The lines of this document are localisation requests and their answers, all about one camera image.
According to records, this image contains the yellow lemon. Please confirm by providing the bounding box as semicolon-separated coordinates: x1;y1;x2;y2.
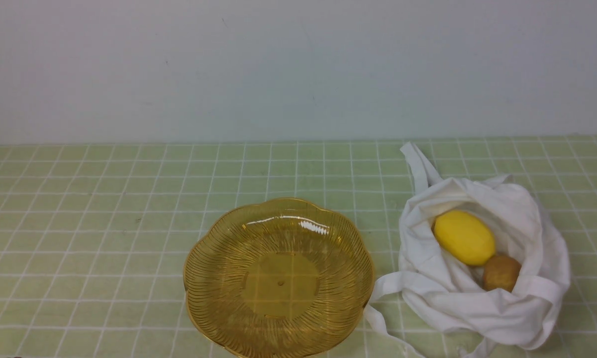
432;210;496;267

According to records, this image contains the white cloth bag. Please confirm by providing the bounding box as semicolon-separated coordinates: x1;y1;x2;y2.
364;142;571;358

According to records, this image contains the amber ribbed plastic plate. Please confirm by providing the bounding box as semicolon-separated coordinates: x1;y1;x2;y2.
183;197;375;358

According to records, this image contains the brown kiwi fruit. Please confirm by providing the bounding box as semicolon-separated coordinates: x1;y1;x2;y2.
482;255;522;292

